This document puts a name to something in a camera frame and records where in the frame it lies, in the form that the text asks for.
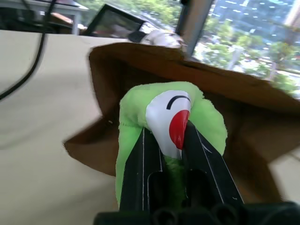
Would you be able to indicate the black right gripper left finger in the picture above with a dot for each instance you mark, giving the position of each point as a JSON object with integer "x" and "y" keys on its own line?
{"x": 137, "y": 178}

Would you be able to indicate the brown paper bag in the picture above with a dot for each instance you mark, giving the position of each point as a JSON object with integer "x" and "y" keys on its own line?
{"x": 248, "y": 117}

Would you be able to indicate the grey white plush toy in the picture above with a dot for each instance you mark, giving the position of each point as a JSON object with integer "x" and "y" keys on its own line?
{"x": 164, "y": 38}

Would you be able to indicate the black framed monitor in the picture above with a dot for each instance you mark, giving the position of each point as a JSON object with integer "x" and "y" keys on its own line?
{"x": 112, "y": 22}

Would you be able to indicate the dark window frame post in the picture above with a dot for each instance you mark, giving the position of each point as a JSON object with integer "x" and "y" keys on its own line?
{"x": 194, "y": 25}

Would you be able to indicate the green plush toy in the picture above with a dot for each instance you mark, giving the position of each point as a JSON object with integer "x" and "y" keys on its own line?
{"x": 206, "y": 117}

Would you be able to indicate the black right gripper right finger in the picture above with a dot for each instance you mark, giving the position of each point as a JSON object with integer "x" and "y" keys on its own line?
{"x": 208, "y": 173}

